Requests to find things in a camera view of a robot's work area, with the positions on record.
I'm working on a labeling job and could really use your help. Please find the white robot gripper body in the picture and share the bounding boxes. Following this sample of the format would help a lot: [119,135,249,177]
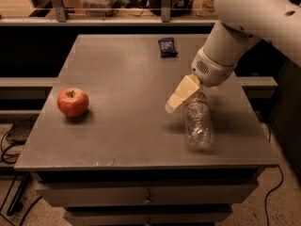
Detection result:
[191,48,235,88]

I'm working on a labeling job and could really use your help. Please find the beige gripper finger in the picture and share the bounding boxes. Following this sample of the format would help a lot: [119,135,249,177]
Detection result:
[165,74,200,114]

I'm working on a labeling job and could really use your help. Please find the clear plastic water bottle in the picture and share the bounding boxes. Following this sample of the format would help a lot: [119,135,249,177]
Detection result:
[182,92,214,151]

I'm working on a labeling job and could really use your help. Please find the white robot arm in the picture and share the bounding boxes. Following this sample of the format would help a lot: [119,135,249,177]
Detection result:
[165,0,301,113]

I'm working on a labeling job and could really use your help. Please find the dark blue snack packet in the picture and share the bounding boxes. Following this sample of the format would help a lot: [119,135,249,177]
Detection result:
[158,38,178,57]

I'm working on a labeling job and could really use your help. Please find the colourful snack bag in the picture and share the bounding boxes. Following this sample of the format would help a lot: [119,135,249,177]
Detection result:
[198,0,214,17]

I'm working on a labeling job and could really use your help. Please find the grey drawer cabinet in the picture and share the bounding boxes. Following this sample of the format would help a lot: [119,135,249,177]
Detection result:
[16,35,277,226]

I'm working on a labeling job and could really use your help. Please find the red apple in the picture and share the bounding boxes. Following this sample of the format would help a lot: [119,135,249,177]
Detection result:
[56,88,89,118]

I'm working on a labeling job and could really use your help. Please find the clear plastic container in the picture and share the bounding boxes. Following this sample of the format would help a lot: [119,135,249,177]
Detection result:
[81,0,117,16]

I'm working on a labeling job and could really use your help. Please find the black cable on right floor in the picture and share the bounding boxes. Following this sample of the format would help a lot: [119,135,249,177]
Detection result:
[263,165,285,226]

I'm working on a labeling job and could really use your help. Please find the grey metal shelf rail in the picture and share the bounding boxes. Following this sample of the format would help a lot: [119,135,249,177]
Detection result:
[0,0,217,27]

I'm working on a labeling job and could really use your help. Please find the black cables on left floor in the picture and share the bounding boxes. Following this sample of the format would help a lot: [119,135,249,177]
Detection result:
[0,115,41,226]

